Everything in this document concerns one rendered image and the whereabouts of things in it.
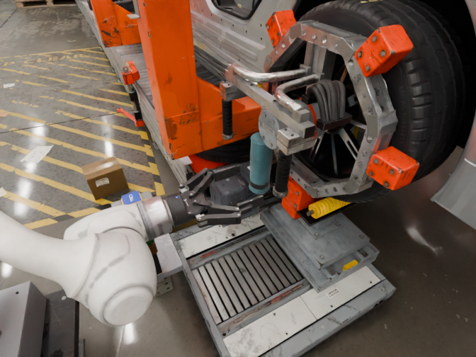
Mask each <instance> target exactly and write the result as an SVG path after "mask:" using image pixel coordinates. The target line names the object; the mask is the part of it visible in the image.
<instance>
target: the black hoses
mask: <svg viewBox="0 0 476 357"><path fill-rule="evenodd" d="M325 92H326V93H325ZM301 101H302V102H303V103H305V104H307V105H309V104H312V103H316V102H318V106H319V113H320V119H317V122H316V127H317V128H319V129H320V130H321V131H325V130H329V129H332V128H336V127H338V126H341V125H345V124H347V123H350V122H351V119H352V115H350V114H348V113H347V112H345V106H346V87H345V85H344V84H343V83H342V82H341V81H338V80H334V81H332V80H329V79H324V80H321V81H318V82H317V83H316V84H313V85H311V87H308V88H307V93H306V94H303V95H302V100H301Z"/></svg>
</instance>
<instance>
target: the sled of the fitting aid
mask: <svg viewBox="0 0 476 357"><path fill-rule="evenodd" d="M279 203H282V201H281V202H279ZM279 203H276V204H274V205H277V204H279ZM274 205H271V206H274ZM271 206H268V207H267V208H264V209H262V210H261V214H260V220H261V221H262V223H264V224H265V226H266V227H267V228H268V230H269V231H270V233H271V234H272V235H273V236H274V237H275V239H276V240H277V241H278V243H279V244H280V245H281V246H282V248H283V249H284V250H285V252H286V253H287V254H288V256H289V257H290V258H291V259H292V260H293V262H294V263H295V265H296V266H297V267H298V268H299V269H300V271H301V272H302V274H303V275H304V276H305V277H306V279H307V280H308V281H309V282H310V284H311V285H312V287H313V288H314V289H315V290H316V291H317V292H318V293H320V292H322V291H323V290H325V289H326V288H328V287H330V286H331V285H333V284H335V283H337V282H339V281H340V280H342V279H344V278H345V277H347V276H349V275H351V274H352V273H354V272H356V271H358V270H359V269H361V268H363V267H364V266H367V265H368V264H370V263H372V262H374V261H375V260H376V258H377V256H378V254H379V253H380V251H378V250H377V249H376V248H375V247H374V246H373V245H372V244H371V243H370V242H368V245H366V246H364V247H362V248H360V249H359V250H357V251H355V252H353V253H351V254H349V255H348V256H345V257H344V258H342V259H340V260H338V261H336V262H334V263H333V264H331V265H329V266H327V267H325V268H323V269H322V270H319V269H318V268H317V267H316V266H315V265H314V264H313V262H312V261H311V260H310V259H309V257H308V256H307V255H306V254H305V252H304V251H303V250H302V249H301V248H300V247H299V246H298V244H297V243H296V242H295V241H294V239H293V238H292V237H291V236H290V235H289V234H288V233H287V231H286V230H285V229H284V228H283V226H282V225H281V224H280V223H279V221H277V219H276V218H275V217H274V216H273V214H272V213H271Z"/></svg>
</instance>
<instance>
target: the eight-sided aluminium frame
mask: <svg viewBox="0 0 476 357"><path fill-rule="evenodd" d="M367 39H368V38H367V37H364V36H362V35H361V34H355V33H351V32H348V31H346V30H342V29H339V28H335V27H333V26H330V25H326V24H323V23H320V22H319V21H314V20H308V21H298V22H295V23H294V24H293V26H291V27H290V30H289V31H288V32H287V33H286V34H285V35H284V37H283V38H282V39H281V41H280V42H279V43H278V44H277V45H276V46H275V48H274V49H273V50H272V52H271V53H270V54H269V55H268V56H266V59H265V60H264V65H263V72H264V73H273V72H282V71H283V65H284V64H285V63H286V62H287V61H288V60H289V59H290V58H291V57H292V56H293V55H294V54H295V53H296V52H297V51H298V50H299V49H300V48H301V47H302V46H303V45H304V44H305V43H306V41H310V42H313V43H314V45H317V46H320V47H321V46H323V47H326V48H328V50H330V51H332V52H335V53H336V54H339V55H341V56H342V57H343V59H344V62H345V65H346V68H347V70H348V73H349V76H350V78H351V82H352V84H353V87H354V90H355V92H356V95H357V98H358V101H359V103H360V106H361V109H362V111H363V115H364V118H365V121H366V123H367V128H366V130H365V134H364V136H363V140H362V143H361V146H360V149H359V151H358V155H357V157H356V161H355V164H354V166H353V170H352V172H351V176H350V178H344V179H340V180H336V181H329V182H323V180H321V179H320V178H319V177H318V176H317V175H316V174H314V173H313V172H312V171H311V170H309V169H308V168H307V167H306V166H305V165H304V164H303V163H302V162H301V161H300V160H298V159H297V158H296V157H295V156H294V154H293V155H292V161H291V165H290V173H289V175H290V176H291V177H292V178H293V179H294V180H295V181H296V182H297V183H298V184H299V185H300V186H301V187H302V188H303V189H304V190H305V191H307V194H308V195H311V196H312V197H313V198H321V197H327V196H339V195H346V194H349V195H351V194H353V193H359V192H361V191H363V190H365V189H367V188H370V187H371V186H372V184H373V182H374V179H373V178H371V177H370V176H369V175H367V174H366V169H367V167H368V164H369V161H370V158H371V156H372V154H373V153H374V152H378V151H380V150H382V149H385V148H387V147H388V145H389V143H390V140H391V138H392V135H393V132H395V131H396V126H397V123H398V119H397V116H396V110H394V108H393V106H392V102H391V100H390V97H389V94H388V92H387V89H386V86H385V82H384V81H383V77H382V74H378V75H375V76H370V77H365V76H364V74H363V72H362V70H361V68H360V67H359V64H358V63H357V61H356V58H355V57H354V54H355V52H356V51H357V49H358V48H359V47H360V46H361V45H362V44H363V43H364V42H365V41H366V40H367ZM280 85H281V81H274V82H264V83H263V90H265V91H267V92H268V93H270V95H272V96H274V97H275V94H274V93H275V90H276V88H277V87H279V86H280Z"/></svg>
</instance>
